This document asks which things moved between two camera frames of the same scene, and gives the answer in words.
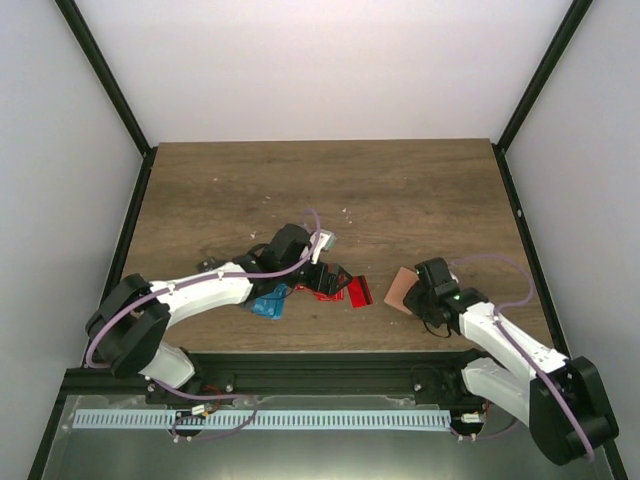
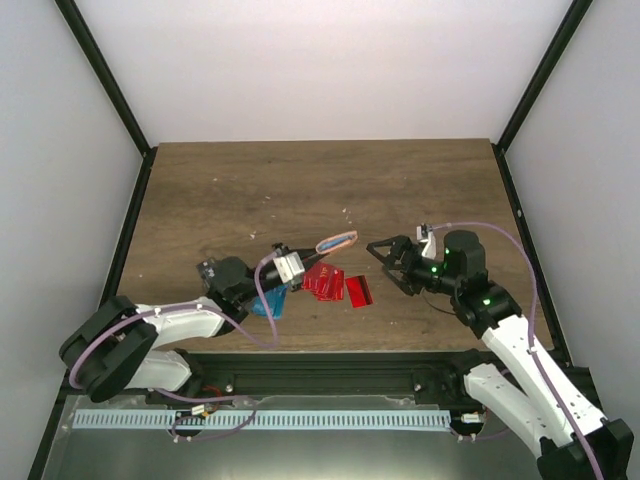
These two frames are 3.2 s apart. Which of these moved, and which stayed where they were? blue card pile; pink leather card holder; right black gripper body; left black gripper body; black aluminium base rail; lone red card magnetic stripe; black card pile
Moved: right black gripper body; pink leather card holder; left black gripper body
Stayed: black aluminium base rail; black card pile; lone red card magnetic stripe; blue card pile
